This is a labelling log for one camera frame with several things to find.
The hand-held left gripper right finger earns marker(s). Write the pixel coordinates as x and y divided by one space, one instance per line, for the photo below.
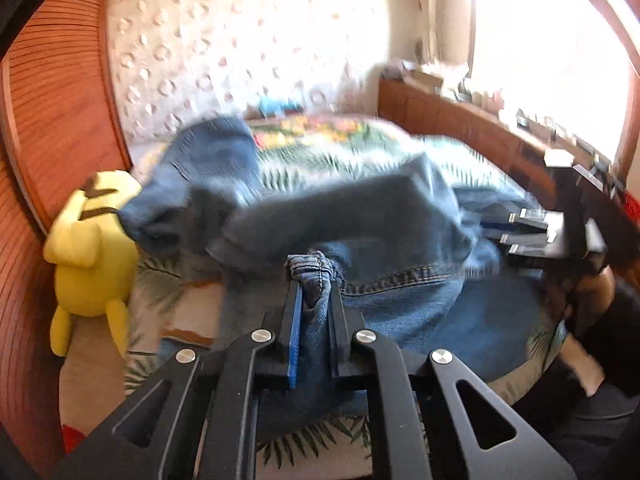
337 340

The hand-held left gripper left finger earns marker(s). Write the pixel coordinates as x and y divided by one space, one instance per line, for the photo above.
295 340

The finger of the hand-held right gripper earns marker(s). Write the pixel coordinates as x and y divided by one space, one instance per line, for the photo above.
530 221
530 250

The blue denim pants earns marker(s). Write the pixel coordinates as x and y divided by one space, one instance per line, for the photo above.
400 310

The person's right hand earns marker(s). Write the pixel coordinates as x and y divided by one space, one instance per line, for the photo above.
602 292

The beige blanket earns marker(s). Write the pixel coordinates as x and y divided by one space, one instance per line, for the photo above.
580 360

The long wooden cabinet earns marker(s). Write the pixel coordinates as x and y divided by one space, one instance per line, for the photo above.
435 115

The wood-framed window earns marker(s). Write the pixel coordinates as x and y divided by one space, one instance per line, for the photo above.
540 60

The cardboard box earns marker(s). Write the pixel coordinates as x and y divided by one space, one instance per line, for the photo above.
425 77

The floral blanket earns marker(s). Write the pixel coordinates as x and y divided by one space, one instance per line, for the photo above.
320 127

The yellow plush toy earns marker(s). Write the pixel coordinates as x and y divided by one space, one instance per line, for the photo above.
90 260

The blue and brown box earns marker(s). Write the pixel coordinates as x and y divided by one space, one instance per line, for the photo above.
275 105

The red cloth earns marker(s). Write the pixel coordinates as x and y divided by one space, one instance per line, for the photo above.
72 437

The circle-patterned sheer curtain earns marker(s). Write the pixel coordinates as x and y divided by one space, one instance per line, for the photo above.
225 50

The wooden louvred wardrobe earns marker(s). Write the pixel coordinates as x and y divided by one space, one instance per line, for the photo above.
50 110

